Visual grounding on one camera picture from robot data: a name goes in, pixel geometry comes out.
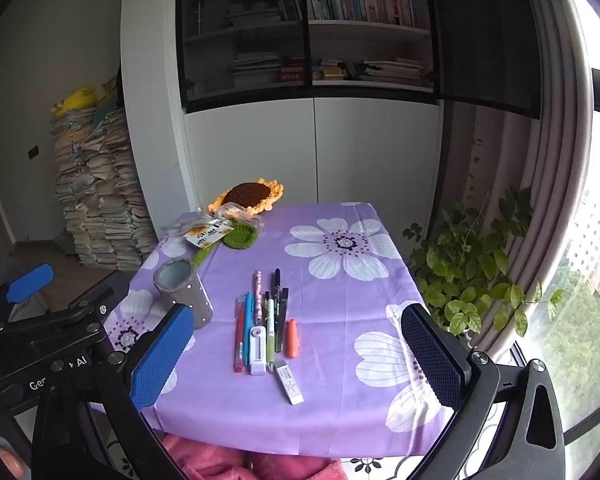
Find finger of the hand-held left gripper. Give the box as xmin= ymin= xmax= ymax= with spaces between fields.
xmin=67 ymin=272 xmax=131 ymax=321
xmin=0 ymin=264 xmax=54 ymax=336

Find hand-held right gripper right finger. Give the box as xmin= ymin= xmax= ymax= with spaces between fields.
xmin=401 ymin=302 xmax=567 ymax=480

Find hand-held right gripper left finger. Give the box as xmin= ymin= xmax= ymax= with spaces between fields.
xmin=32 ymin=304 xmax=195 ymax=480

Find grey dotted pen holder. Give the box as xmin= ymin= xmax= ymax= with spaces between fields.
xmin=153 ymin=258 xmax=215 ymax=331

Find red pen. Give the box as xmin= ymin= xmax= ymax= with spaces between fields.
xmin=234 ymin=298 xmax=245 ymax=372

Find blue pen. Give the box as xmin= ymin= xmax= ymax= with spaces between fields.
xmin=243 ymin=292 xmax=255 ymax=356

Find white and green pen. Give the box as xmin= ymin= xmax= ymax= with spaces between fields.
xmin=266 ymin=299 xmax=276 ymax=374

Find pink patterned pen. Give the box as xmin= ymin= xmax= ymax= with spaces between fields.
xmin=252 ymin=270 xmax=263 ymax=328

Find white eraser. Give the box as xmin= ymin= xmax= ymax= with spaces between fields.
xmin=272 ymin=359 xmax=305 ymax=406

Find person's left hand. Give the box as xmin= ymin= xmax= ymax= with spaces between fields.
xmin=0 ymin=437 xmax=28 ymax=480

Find dark green bag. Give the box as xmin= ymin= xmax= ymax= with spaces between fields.
xmin=55 ymin=230 xmax=83 ymax=256

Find tall pile of books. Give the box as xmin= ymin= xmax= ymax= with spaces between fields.
xmin=50 ymin=105 xmax=156 ymax=270

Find green potted plant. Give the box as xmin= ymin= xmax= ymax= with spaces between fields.
xmin=402 ymin=140 xmax=566 ymax=341

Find purple floral tablecloth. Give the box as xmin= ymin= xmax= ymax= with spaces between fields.
xmin=97 ymin=201 xmax=461 ymax=458

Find pink garment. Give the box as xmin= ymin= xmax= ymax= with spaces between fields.
xmin=157 ymin=432 xmax=348 ymax=480

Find white sunflower gift tag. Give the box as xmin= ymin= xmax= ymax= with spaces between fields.
xmin=182 ymin=223 xmax=231 ymax=250

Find clear ribbon bow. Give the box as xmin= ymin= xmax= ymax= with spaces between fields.
xmin=161 ymin=201 xmax=265 ymax=241

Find crochet sunflower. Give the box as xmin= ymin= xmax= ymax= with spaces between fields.
xmin=192 ymin=177 xmax=284 ymax=268

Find teal flat item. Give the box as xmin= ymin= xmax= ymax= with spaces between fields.
xmin=92 ymin=95 xmax=117 ymax=128

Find yellow plush toy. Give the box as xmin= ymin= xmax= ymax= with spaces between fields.
xmin=50 ymin=85 xmax=98 ymax=118

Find white bookcase cabinet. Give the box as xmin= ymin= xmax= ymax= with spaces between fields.
xmin=120 ymin=0 xmax=446 ymax=241

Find mauve curtain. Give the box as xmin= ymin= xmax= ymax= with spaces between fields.
xmin=445 ymin=0 xmax=596 ymax=356

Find stack of magazines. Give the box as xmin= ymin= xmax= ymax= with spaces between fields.
xmin=231 ymin=52 xmax=281 ymax=90
xmin=227 ymin=2 xmax=281 ymax=28

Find red books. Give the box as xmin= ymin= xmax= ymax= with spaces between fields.
xmin=279 ymin=62 xmax=308 ymax=84

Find wide stack of books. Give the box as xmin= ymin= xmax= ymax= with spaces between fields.
xmin=352 ymin=57 xmax=425 ymax=83

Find small stack of books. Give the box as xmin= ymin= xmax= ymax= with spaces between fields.
xmin=311 ymin=59 xmax=348 ymax=81

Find dark glass cabinet door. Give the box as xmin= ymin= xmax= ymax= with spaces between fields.
xmin=422 ymin=0 xmax=543 ymax=121

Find row of upright books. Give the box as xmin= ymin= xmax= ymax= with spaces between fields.
xmin=307 ymin=0 xmax=421 ymax=27

